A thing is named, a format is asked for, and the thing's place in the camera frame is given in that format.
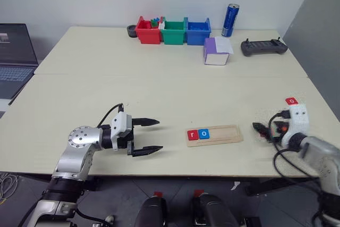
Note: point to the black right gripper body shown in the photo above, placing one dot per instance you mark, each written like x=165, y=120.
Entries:
x=280, y=129

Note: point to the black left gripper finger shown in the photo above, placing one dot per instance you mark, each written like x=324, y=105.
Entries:
x=146, y=121
x=146, y=150

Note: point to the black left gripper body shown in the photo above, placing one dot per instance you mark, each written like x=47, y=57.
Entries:
x=125, y=139

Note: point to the red letter block o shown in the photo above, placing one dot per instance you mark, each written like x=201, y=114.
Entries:
x=291, y=101

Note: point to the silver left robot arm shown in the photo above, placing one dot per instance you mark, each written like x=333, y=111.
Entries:
x=77, y=142

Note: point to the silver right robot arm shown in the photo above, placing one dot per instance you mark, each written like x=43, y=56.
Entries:
x=322, y=155

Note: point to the wooden letter tray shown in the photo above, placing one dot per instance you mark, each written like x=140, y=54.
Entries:
x=228, y=135

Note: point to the red letter block r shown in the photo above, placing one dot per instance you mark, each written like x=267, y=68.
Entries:
x=192, y=135

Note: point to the blue letter block o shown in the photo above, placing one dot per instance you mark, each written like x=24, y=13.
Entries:
x=204, y=133

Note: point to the red tag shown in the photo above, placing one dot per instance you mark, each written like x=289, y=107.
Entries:
x=158, y=194
x=199, y=193

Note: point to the white scrap under table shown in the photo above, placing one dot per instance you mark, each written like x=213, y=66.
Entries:
x=235, y=185

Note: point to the dark rounded shape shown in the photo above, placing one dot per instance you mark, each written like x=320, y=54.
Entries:
x=215, y=211
x=151, y=212

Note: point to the black handheld controller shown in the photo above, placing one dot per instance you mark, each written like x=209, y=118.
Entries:
x=264, y=47

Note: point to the red plastic bin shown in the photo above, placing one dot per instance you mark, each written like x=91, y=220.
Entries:
x=147, y=35

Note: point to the purple and white box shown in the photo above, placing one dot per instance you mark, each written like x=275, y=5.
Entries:
x=212, y=53

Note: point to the green plastic bin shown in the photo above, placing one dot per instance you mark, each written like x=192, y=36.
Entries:
x=172, y=35

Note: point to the black round dish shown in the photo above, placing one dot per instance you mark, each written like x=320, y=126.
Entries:
x=131, y=31

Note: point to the green toy brick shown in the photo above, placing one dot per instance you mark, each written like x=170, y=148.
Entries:
x=153, y=23

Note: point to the blue plastic bin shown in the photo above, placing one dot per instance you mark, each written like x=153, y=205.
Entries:
x=197, y=35

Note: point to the blue toy brick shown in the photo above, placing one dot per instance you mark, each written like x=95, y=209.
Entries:
x=157, y=20

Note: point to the blue drink can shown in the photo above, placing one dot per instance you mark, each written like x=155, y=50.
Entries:
x=230, y=21

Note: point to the grey laptop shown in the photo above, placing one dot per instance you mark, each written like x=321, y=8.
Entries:
x=13, y=62

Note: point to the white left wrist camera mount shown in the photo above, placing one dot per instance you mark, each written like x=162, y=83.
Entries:
x=120, y=127

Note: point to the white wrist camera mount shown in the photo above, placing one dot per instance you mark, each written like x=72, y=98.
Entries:
x=120, y=127
x=298, y=120

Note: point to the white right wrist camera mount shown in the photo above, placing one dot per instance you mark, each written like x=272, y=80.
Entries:
x=298, y=120

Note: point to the black table frame bar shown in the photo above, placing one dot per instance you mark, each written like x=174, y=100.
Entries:
x=276, y=186

